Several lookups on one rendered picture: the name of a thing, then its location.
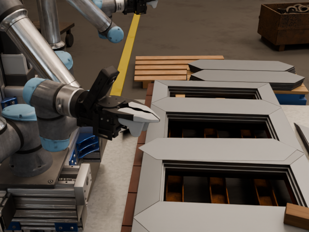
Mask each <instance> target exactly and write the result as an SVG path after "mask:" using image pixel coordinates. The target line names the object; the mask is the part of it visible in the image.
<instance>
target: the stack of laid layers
mask: <svg viewBox="0 0 309 232"><path fill-rule="evenodd" d="M170 94H185V95H217V96H250V97H255V99H262V98H261V96H260V94H259V91H258V89H257V88H229V87H179V86H168V91H167V97H170ZM168 121H184V122H225V123H254V124H265V125H266V128H267V130H268V133H269V135H270V138H271V139H275V140H278V141H279V138H278V136H277V134H276V131H275V129H274V126H273V124H272V122H271V119H270V117H269V115H255V114H225V113H195V112H166V121H165V134H164V138H167V133H168ZM302 155H304V153H303V152H301V151H299V150H296V151H295V152H294V153H292V154H291V155H290V156H289V157H288V158H287V159H286V160H285V161H224V160H162V171H161V184H160V200H159V201H164V185H165V171H182V172H205V173H228V174H262V175H285V176H286V179H287V182H288V184H289V187H290V189H291V192H292V194H293V197H294V200H295V202H296V205H299V206H303V207H307V204H306V202H305V199H304V197H303V195H302V193H301V190H300V188H299V186H298V183H297V181H296V178H295V176H294V174H293V171H292V169H291V166H290V165H291V164H292V163H293V162H295V161H296V160H297V159H299V158H300V157H301V156H302ZM307 208H308V207H307Z"/></svg>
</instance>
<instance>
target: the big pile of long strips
mask: <svg viewBox="0 0 309 232"><path fill-rule="evenodd" d="M188 65H189V69H190V71H191V72H194V74H191V76H190V79H189V81H229V82H265V83H269V84H270V86H271V88H272V90H276V91H291V90H293V89H295V88H297V87H299V86H300V85H302V83H303V81H304V79H305V77H303V76H299V75H296V71H295V67H294V66H292V65H289V64H286V63H282V62H279V61H256V60H217V59H199V60H196V61H193V62H191V63H188Z"/></svg>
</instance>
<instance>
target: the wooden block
mask: <svg viewBox="0 0 309 232"><path fill-rule="evenodd" d="M283 223H284V224H288V225H291V226H296V227H300V228H303V229H307V230H309V208H307V207H303V206H299V205H295V204H291V203H287V204H286V209H285V213H284V222H283Z"/></svg>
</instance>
